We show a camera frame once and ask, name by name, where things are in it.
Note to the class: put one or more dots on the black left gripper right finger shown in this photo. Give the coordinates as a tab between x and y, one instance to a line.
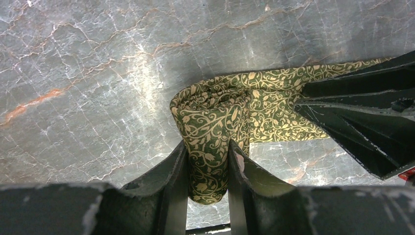
262	204

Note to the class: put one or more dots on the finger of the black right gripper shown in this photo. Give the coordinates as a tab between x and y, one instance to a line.
395	74
382	142

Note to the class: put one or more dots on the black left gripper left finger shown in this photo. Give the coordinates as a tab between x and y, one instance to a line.
155	203

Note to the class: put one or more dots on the olive green leaf-pattern tie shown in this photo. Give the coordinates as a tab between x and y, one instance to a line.
245	107

